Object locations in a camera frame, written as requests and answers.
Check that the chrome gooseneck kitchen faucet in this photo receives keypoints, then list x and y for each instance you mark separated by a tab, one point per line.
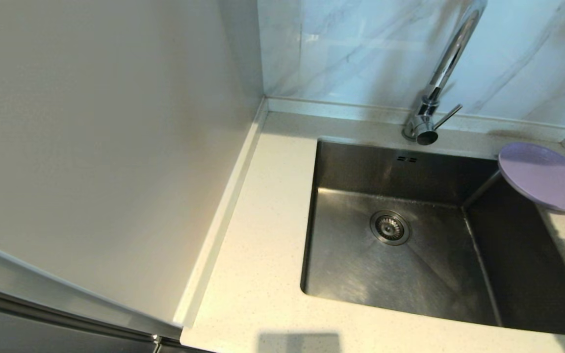
451	54

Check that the purple round plate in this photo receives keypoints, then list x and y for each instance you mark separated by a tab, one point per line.
542	176

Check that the stainless steel sink basin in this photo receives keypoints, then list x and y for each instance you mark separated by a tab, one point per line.
410	289

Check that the round metal drain strainer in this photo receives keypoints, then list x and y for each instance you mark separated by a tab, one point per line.
390	228

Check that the tall white-sided grey cabinet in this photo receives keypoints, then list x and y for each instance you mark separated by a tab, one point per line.
91	147

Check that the chrome cabinet trim bar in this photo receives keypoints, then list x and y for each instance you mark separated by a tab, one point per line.
66	311

